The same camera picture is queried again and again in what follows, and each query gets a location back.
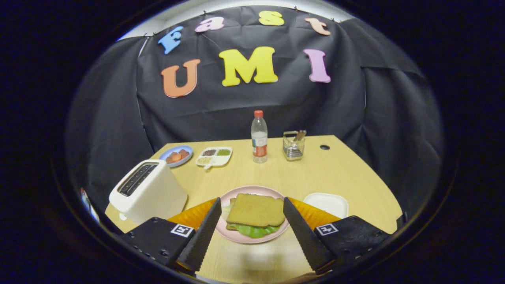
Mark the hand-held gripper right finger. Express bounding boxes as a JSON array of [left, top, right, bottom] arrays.
[[282, 197, 392, 275]]

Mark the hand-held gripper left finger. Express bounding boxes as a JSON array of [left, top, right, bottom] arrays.
[[120, 197, 222, 273]]

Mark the green lettuce leaf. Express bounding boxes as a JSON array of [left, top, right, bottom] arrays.
[[222, 203, 281, 239]]

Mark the plain brown toast slice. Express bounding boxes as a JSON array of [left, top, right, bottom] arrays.
[[226, 193, 286, 228]]

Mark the pink round plate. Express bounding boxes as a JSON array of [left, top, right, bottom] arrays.
[[215, 185, 290, 244]]

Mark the white square plate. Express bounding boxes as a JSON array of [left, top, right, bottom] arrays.
[[303, 192, 349, 219]]

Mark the white toaster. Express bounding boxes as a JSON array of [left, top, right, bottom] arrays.
[[109, 159, 188, 225]]

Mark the white divided sauce dish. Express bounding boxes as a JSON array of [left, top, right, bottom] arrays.
[[195, 147, 233, 169]]

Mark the metal mesh chopstick holder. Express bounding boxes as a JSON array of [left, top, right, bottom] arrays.
[[282, 131, 306, 161]]

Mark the blue round plate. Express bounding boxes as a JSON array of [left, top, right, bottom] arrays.
[[159, 145, 194, 168]]

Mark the clear plastic water bottle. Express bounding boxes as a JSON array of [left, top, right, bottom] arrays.
[[251, 110, 268, 164]]

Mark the black backdrop cloth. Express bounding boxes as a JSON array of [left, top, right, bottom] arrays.
[[65, 5, 442, 233]]

